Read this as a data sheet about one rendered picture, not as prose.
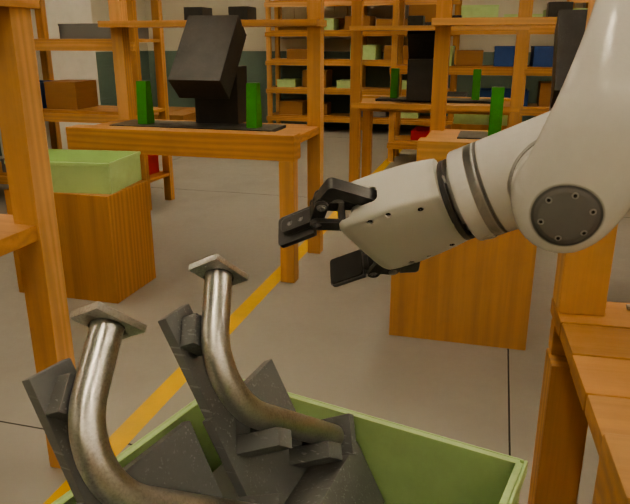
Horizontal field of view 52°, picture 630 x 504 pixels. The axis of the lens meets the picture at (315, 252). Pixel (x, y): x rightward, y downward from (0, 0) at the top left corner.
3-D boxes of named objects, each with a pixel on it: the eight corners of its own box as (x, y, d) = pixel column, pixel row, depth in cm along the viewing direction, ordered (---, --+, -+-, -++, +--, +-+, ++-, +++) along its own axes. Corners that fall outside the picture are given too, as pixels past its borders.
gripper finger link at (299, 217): (341, 198, 60) (282, 222, 63) (322, 180, 58) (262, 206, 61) (343, 226, 58) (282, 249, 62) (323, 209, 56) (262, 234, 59)
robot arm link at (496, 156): (508, 253, 54) (512, 208, 61) (683, 197, 48) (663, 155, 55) (468, 163, 51) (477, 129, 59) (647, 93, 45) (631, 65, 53)
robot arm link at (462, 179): (501, 176, 62) (472, 187, 63) (466, 123, 56) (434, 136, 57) (518, 250, 58) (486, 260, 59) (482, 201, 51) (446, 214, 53)
